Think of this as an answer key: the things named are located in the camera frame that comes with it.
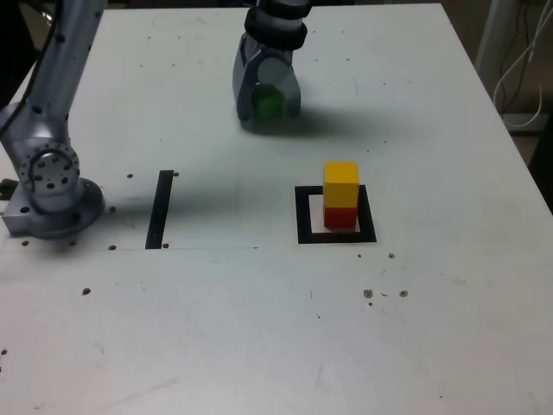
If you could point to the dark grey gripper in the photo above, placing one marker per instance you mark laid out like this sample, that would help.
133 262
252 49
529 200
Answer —
276 54

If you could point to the green cube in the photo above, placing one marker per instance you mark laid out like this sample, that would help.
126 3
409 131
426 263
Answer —
268 104

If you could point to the yellow cube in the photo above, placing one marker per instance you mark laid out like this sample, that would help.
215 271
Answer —
341 183

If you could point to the red cube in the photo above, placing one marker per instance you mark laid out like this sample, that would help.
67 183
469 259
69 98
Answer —
340 218

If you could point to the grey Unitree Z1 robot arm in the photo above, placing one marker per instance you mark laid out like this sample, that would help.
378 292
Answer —
43 173

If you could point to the black tape square outline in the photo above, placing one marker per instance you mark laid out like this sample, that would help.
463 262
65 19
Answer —
302 216

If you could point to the black tape strip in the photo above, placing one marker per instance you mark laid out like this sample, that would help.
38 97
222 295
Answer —
159 207

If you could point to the white post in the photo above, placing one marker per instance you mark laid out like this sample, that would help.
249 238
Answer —
490 34

